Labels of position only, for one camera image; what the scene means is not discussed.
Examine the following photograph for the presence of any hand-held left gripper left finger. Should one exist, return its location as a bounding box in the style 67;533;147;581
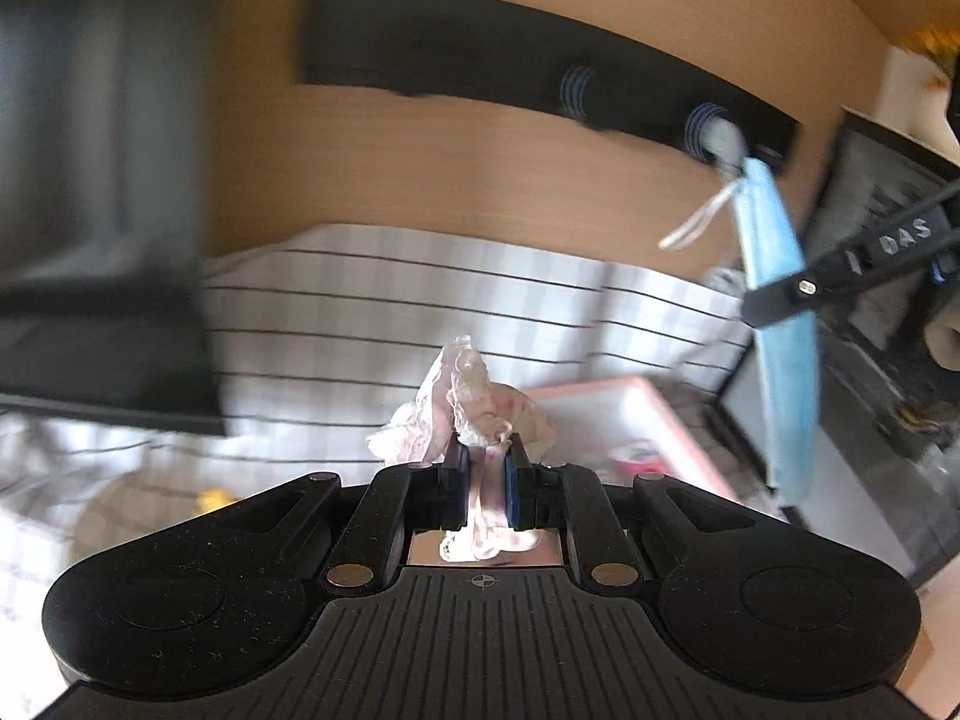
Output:
247;435;473;593

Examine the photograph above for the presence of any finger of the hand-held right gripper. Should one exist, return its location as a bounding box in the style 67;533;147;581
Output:
742;187;960;331

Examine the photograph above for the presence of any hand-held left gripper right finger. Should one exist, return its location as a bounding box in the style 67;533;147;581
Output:
501;435;725;592

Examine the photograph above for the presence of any blue face mask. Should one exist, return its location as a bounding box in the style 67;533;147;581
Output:
658;157;822;503

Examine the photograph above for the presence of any pink cardboard box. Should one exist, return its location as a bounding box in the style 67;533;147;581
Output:
523;377;758;507

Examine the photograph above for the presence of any black framed screen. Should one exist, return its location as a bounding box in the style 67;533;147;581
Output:
716;109;960;586

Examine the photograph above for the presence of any grey hook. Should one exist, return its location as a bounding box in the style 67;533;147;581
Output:
701;120;749;173

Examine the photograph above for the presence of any checked white tablecloth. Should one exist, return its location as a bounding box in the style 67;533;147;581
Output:
0;221;758;616

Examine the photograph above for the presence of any yellow decoration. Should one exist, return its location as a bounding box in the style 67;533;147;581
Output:
900;19;960;87

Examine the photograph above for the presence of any black strip with blue rings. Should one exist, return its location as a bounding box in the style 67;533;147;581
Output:
296;0;802;177

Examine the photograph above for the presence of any black monitor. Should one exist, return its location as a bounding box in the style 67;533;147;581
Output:
0;0;230;436

